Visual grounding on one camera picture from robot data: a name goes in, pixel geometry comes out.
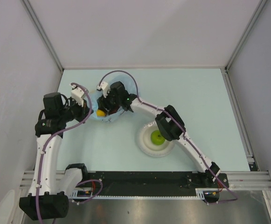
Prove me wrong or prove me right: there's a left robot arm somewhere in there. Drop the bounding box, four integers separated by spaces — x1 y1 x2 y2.
19 89 92 223

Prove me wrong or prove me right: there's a green fake apple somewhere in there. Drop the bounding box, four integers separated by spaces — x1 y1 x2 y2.
150 130 165 146

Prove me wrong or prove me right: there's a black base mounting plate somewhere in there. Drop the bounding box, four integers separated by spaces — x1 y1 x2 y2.
83 171 218 197

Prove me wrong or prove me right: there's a light blue printed plastic bag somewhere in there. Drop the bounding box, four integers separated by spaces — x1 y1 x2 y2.
89 75 139 123

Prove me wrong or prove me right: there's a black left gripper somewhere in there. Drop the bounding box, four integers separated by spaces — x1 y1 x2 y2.
59 96 93 123

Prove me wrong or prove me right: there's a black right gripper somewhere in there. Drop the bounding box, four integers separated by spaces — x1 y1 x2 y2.
99 88 122 112

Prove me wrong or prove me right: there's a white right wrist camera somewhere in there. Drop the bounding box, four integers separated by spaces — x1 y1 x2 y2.
96 81 111 98

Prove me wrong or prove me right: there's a yellow fake pear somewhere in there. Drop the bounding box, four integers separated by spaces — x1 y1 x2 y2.
96 109 106 117

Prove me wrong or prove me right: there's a white paper plate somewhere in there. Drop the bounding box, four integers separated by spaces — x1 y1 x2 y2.
136 121 175 157

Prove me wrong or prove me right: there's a blue slotted cable duct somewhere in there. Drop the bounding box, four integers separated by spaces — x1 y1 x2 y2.
71 189 93 198

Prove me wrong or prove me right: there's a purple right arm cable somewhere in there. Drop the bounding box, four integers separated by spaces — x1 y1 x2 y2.
99 70 238 206

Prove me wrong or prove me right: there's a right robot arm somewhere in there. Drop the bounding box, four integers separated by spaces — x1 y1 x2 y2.
97 81 221 187

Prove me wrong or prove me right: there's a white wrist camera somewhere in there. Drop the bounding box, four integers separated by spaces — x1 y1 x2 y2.
96 81 111 98
71 84 89 107

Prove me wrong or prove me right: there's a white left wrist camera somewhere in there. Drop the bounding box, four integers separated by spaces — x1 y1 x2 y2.
71 84 89 107

